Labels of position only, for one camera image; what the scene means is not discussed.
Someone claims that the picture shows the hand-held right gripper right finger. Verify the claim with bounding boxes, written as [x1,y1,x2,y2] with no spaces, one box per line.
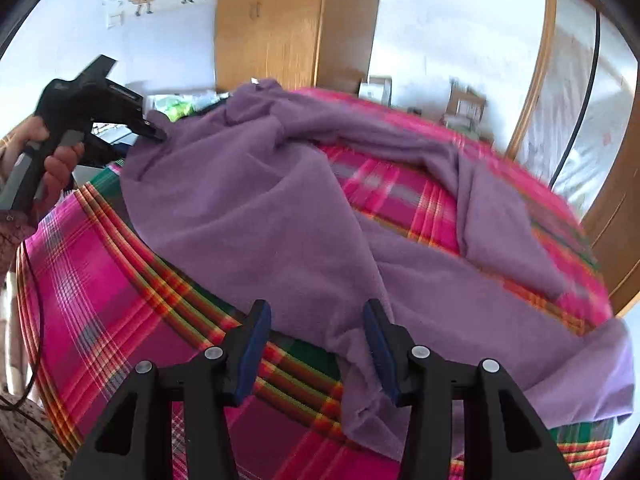
[362,298,576,480]

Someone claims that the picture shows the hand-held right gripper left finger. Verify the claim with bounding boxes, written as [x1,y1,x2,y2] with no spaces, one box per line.
[65,300,273,480]

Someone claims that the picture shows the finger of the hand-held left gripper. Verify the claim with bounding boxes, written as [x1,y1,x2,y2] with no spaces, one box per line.
[92,110,168,142]

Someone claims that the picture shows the purple fleece pants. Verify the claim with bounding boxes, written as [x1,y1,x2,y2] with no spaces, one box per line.
[120,77,636,461]

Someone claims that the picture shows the person's left hand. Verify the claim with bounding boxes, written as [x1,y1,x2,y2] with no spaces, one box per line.
[0,116,86,206]

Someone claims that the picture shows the green white packet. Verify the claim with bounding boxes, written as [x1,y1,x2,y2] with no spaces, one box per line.
[155,97,201,121]

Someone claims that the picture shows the plaid bed sheet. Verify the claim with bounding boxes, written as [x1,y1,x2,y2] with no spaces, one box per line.
[15,87,616,480]

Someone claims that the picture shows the wooden wardrobe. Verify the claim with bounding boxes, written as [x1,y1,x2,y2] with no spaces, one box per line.
[215,0,386,101]

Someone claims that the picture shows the white box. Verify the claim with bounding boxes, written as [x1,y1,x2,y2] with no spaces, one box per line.
[360,76,393,103]

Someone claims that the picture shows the cardboard box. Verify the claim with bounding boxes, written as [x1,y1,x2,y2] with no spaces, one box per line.
[445,80,488,128]

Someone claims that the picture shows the wooden door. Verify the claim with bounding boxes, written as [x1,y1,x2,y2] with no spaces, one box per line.
[582,125,640,318]

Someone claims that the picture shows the white floral curtain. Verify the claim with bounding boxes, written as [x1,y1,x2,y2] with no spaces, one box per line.
[515,0,640,211]

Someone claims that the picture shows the black curtain strip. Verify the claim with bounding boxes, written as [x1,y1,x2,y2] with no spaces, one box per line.
[547,5,601,191]

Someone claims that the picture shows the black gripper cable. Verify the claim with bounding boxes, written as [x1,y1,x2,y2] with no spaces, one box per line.
[0,240,56,411]

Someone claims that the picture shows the wooden door frame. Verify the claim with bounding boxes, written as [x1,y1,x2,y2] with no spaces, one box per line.
[505,0,558,161]

